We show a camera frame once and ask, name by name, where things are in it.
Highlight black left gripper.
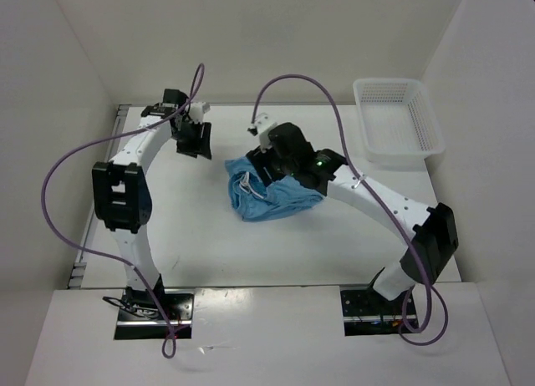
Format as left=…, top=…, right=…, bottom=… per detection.
left=173, top=119, right=213, bottom=160

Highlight light blue shorts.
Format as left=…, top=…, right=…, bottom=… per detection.
left=225, top=156, right=324, bottom=222

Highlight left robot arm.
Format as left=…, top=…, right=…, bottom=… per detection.
left=92, top=89, right=211, bottom=319

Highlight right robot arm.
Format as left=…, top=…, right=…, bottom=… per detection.
left=247, top=118, right=459, bottom=313

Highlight white plastic basket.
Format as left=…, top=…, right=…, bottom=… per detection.
left=353, top=78, right=446, bottom=167

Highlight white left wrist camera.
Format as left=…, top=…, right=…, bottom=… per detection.
left=187, top=102, right=211, bottom=124

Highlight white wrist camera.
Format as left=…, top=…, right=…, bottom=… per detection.
left=247, top=112, right=278, bottom=153
left=187, top=102, right=211, bottom=124

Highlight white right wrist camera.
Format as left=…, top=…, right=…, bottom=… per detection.
left=247, top=112, right=278, bottom=153

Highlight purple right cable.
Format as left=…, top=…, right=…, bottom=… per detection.
left=250, top=74, right=451, bottom=346

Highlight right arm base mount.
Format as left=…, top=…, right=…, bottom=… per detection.
left=340, top=285, right=409, bottom=337

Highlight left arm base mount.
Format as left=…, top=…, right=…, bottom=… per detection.
left=108, top=288, right=195, bottom=340

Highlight aluminium table edge rail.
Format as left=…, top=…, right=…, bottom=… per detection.
left=66, top=104, right=131, bottom=289

